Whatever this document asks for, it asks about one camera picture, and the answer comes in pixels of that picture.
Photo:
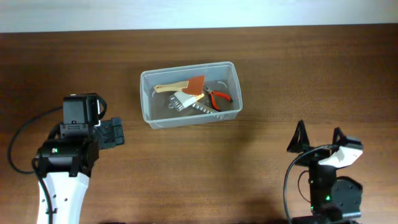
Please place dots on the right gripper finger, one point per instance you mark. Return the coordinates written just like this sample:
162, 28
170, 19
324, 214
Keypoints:
299, 142
338, 137

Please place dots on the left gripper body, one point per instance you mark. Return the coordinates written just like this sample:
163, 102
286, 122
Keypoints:
115, 131

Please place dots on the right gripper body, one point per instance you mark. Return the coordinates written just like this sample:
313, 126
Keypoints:
315, 154

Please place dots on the clear box of coloured bits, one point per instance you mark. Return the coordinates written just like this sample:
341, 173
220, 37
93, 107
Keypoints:
180, 100

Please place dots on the orange socket bit rail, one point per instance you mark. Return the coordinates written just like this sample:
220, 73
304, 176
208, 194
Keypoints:
205, 109

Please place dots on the orange scraper with wooden handle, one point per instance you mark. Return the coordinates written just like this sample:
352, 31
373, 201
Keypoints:
193, 86

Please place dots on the red handled pliers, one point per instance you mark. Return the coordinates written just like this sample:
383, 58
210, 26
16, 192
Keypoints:
212, 94

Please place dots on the clear plastic storage container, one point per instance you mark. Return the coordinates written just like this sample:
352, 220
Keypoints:
219, 76

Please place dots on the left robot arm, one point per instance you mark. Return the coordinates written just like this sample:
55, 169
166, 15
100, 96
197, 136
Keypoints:
64, 163

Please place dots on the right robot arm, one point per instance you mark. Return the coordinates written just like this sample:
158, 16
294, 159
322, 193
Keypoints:
332, 199

